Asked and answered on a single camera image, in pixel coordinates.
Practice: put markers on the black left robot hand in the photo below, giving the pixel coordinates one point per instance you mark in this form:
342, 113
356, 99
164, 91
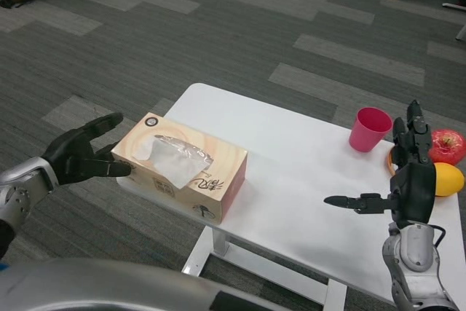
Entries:
69, 154

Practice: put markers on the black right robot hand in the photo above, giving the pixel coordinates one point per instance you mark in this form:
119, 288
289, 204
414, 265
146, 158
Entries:
415, 191

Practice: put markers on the wood-print tissue box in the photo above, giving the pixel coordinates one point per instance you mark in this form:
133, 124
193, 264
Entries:
218, 158

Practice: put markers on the yellow lemon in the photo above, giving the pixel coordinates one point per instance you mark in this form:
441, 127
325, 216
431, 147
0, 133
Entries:
449, 180

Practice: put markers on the orange plate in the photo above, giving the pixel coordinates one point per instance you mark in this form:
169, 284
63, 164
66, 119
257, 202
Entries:
389, 161

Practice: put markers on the red apple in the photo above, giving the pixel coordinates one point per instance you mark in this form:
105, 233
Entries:
449, 147

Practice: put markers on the pink plastic cup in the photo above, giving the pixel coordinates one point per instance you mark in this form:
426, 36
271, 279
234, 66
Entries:
364, 140

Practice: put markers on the silver robot chest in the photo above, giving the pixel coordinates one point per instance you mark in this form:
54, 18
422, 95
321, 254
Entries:
109, 285

